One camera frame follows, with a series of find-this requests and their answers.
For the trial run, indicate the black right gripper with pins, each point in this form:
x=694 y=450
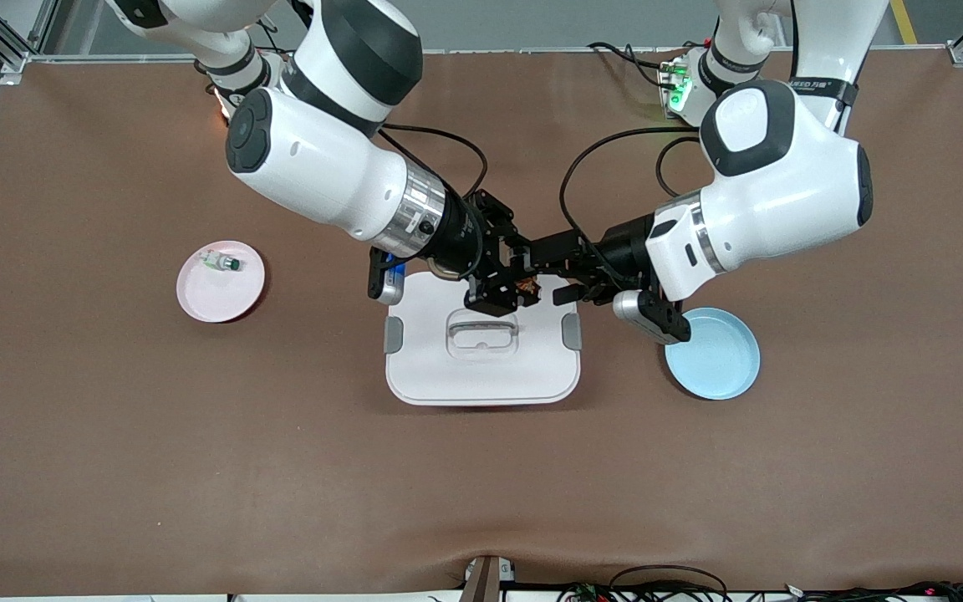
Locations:
x=461 y=235

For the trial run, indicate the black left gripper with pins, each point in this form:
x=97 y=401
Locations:
x=620 y=245

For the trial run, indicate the orange and black switch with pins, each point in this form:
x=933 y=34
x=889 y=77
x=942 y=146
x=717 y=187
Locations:
x=527 y=290

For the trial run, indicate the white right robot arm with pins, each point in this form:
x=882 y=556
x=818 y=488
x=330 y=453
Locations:
x=323 y=167

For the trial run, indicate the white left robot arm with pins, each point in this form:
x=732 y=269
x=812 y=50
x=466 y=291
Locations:
x=782 y=192

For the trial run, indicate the white lidded storage box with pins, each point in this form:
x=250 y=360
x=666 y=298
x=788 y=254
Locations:
x=481 y=376

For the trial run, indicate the light blue round plate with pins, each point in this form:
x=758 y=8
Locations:
x=720 y=364

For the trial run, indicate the pink round plate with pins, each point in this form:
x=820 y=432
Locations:
x=231 y=297

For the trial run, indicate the aluminium frame rail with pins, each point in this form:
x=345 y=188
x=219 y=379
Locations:
x=515 y=52

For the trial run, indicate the green and white switch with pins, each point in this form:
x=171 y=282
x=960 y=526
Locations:
x=229 y=264

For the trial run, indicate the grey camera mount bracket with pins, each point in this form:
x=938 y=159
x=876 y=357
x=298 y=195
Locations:
x=486 y=581

